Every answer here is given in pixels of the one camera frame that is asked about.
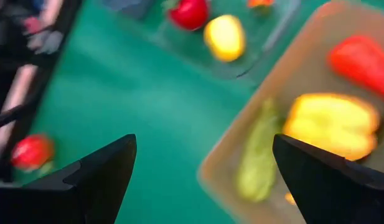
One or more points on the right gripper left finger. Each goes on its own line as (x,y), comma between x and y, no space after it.
(70,193)

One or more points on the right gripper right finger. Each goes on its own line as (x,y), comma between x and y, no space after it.
(335,193)

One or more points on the small green pepper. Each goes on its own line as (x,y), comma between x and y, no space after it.
(48,169)

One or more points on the small yellow squash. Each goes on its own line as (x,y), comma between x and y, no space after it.
(289,199)

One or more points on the large red orange tomato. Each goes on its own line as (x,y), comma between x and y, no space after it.
(31,152)

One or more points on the yellow bell pepper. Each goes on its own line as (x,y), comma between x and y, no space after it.
(331,124)

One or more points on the light green cucumber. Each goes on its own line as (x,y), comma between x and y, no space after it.
(257,168)

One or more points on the long red pepper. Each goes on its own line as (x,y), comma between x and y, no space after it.
(363,65)

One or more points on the yellow lemon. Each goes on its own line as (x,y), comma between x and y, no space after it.
(224,39)

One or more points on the small red tomato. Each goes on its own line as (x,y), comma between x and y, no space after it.
(260,3)

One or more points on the large red strawberry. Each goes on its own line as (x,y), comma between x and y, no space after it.
(188,14)

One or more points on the green table mat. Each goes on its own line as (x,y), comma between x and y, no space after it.
(163,109)

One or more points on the wooden tray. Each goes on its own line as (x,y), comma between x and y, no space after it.
(303,62)

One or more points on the clear plastic bin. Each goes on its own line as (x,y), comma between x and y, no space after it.
(179,46)

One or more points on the grey-blue plastic bin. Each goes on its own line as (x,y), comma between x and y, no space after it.
(126,6)

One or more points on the black table frame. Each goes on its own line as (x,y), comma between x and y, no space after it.
(37,93)

